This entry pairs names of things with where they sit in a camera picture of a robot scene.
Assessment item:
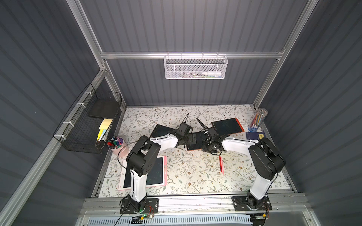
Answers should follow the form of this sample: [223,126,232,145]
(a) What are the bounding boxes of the white marker in basket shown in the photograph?
[201,71,222,77]

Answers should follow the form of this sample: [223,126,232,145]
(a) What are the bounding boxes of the pink cup with markers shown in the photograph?
[107,137,130,158]

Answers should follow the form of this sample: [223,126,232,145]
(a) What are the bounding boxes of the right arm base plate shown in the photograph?
[232,195,272,212]

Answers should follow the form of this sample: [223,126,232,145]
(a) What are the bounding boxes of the pink white writing tablet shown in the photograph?
[118,156,167,191]

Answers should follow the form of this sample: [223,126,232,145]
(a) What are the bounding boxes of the yellow sticky notes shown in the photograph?
[97,119,113,141]

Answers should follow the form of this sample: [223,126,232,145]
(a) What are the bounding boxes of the black tray in basket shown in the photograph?
[88,99,119,119]

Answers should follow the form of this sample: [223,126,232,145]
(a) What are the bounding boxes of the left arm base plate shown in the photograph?
[119,196,159,214]

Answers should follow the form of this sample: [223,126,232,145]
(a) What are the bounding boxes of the black wire wall basket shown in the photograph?
[53,84,122,154]

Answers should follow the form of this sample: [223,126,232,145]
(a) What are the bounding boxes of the white wire mesh basket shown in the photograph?
[163,54,228,80]

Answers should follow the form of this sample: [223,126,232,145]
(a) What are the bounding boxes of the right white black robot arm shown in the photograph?
[200,128,286,211]

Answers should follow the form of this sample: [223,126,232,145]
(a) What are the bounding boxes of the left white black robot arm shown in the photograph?
[126,122,193,212]

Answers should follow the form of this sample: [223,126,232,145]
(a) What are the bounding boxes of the clear cup coloured pencils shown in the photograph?
[248,108,268,132]

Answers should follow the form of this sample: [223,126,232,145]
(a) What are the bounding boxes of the red tablet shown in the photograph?
[211,118,245,136]
[150,124,175,138]
[186,132,203,151]

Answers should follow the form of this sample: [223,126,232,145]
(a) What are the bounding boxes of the dark blue notebook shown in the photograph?
[246,132,265,140]

